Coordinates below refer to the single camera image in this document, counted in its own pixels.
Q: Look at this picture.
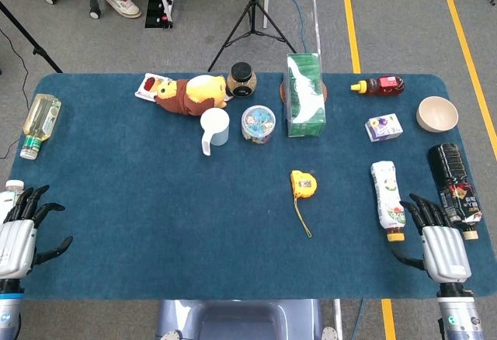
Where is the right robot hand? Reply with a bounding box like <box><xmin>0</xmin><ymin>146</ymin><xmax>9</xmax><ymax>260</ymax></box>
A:
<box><xmin>390</xmin><ymin>193</ymin><xmax>473</xmax><ymax>285</ymax></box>

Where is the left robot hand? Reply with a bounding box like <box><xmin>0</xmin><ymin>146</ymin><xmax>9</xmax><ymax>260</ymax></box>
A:
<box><xmin>0</xmin><ymin>184</ymin><xmax>74</xmax><ymax>279</ymax></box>

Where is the yellow tape measure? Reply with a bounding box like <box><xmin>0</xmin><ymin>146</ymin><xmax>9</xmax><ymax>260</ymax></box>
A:
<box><xmin>289</xmin><ymin>169</ymin><xmax>318</xmax><ymax>239</ymax></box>

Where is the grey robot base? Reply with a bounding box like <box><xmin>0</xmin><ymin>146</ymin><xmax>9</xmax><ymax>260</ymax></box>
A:
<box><xmin>155</xmin><ymin>299</ymin><xmax>339</xmax><ymax>340</ymax></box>

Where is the clear bottle white cap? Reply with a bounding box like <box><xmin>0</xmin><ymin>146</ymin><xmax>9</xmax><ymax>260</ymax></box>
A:
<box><xmin>0</xmin><ymin>179</ymin><xmax>26</xmax><ymax>224</ymax></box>

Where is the black drink bottle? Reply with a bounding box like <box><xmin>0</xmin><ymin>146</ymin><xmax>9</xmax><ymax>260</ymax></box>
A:
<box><xmin>427</xmin><ymin>143</ymin><xmax>484</xmax><ymax>241</ymax></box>

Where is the white squeeze bottle yellow cap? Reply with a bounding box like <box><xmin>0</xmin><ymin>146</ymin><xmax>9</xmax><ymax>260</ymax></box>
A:
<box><xmin>370</xmin><ymin>161</ymin><xmax>407</xmax><ymax>243</ymax></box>

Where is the yellow tea bottle green cap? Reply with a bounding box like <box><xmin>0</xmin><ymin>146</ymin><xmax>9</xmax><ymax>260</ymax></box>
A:
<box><xmin>19</xmin><ymin>93</ymin><xmax>63</xmax><ymax>161</ymax></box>

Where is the beige bowl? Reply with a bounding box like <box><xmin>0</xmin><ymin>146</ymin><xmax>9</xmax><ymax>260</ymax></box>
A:
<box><xmin>415</xmin><ymin>95</ymin><xmax>460</xmax><ymax>134</ymax></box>

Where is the small purple white carton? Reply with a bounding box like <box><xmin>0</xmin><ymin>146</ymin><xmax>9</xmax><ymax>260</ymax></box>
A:
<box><xmin>364</xmin><ymin>113</ymin><xmax>404</xmax><ymax>143</ymax></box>

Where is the blue table mat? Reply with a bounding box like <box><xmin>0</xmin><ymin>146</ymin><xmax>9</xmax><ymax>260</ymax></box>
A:
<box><xmin>8</xmin><ymin>72</ymin><xmax>497</xmax><ymax>301</ymax></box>

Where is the honey bottle yellow cap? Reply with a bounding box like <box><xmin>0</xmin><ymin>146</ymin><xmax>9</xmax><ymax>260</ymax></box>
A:
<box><xmin>349</xmin><ymin>76</ymin><xmax>405</xmax><ymax>98</ymax></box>

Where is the white red snack packet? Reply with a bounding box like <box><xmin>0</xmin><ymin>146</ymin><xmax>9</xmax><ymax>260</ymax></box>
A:
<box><xmin>134</xmin><ymin>72</ymin><xmax>174</xmax><ymax>102</ymax></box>

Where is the black light stand leg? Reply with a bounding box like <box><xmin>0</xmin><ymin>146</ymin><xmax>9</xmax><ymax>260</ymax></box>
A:
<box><xmin>0</xmin><ymin>1</ymin><xmax>64</xmax><ymax>74</ymax></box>

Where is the green tissue box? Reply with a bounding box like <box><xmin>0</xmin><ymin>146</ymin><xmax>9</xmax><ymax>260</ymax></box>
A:
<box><xmin>286</xmin><ymin>53</ymin><xmax>327</xmax><ymax>138</ymax></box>

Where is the clear tub of colourful clips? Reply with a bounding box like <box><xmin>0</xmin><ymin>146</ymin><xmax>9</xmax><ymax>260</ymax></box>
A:
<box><xmin>241</xmin><ymin>104</ymin><xmax>277</xmax><ymax>146</ymax></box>

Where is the white plastic measuring cup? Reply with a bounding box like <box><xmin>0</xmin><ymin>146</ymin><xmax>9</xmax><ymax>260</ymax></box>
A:
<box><xmin>200</xmin><ymin>107</ymin><xmax>231</xmax><ymax>157</ymax></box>

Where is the yellow brown plush toy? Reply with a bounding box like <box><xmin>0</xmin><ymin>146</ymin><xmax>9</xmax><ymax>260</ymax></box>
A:
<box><xmin>153</xmin><ymin>75</ymin><xmax>229</xmax><ymax>116</ymax></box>

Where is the grain jar black lid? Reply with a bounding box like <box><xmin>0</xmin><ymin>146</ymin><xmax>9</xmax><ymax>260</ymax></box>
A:
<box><xmin>226</xmin><ymin>62</ymin><xmax>258</xmax><ymax>99</ymax></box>

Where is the black power strip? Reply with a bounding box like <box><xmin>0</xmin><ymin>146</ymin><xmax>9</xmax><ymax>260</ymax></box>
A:
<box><xmin>144</xmin><ymin>0</ymin><xmax>174</xmax><ymax>29</ymax></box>

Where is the thin black floor cable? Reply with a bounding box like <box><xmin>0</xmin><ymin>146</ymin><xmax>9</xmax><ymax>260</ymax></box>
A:
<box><xmin>0</xmin><ymin>29</ymin><xmax>30</xmax><ymax>161</ymax></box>

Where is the blue floor cable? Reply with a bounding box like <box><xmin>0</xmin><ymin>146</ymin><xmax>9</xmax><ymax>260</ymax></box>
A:
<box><xmin>271</xmin><ymin>0</ymin><xmax>311</xmax><ymax>54</ymax></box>

